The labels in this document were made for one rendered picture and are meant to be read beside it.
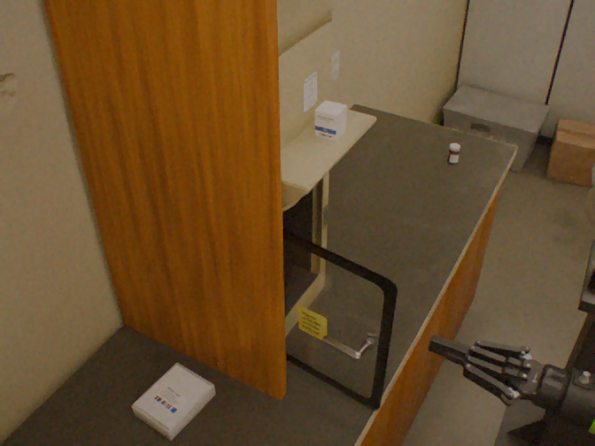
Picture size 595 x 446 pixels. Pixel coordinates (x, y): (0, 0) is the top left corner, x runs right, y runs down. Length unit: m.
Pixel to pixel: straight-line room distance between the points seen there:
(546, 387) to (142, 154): 0.85
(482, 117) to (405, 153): 1.70
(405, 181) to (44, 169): 1.27
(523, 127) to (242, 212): 2.99
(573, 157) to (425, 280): 2.39
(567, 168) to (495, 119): 0.54
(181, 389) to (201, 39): 0.83
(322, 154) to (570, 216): 2.77
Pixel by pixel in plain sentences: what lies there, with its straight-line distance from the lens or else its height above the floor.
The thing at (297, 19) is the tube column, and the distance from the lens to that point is 1.22.
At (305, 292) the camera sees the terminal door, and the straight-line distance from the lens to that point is 1.31.
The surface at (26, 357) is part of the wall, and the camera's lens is 1.56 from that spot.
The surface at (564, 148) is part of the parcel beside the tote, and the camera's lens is 4.05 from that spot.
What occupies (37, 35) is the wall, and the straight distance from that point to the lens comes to 1.31.
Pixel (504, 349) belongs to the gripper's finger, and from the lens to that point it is 1.17.
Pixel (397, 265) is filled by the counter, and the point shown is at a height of 0.94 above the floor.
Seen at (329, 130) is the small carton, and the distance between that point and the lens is 1.29.
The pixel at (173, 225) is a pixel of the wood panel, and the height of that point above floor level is 1.38.
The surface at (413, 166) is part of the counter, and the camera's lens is 2.29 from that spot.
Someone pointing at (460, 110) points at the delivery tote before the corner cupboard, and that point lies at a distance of 4.07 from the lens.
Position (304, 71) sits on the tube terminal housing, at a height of 1.64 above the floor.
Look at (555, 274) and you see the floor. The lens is 3.44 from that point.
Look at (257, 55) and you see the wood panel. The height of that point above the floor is 1.79.
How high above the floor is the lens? 2.18
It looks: 39 degrees down
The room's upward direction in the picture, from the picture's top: 1 degrees counter-clockwise
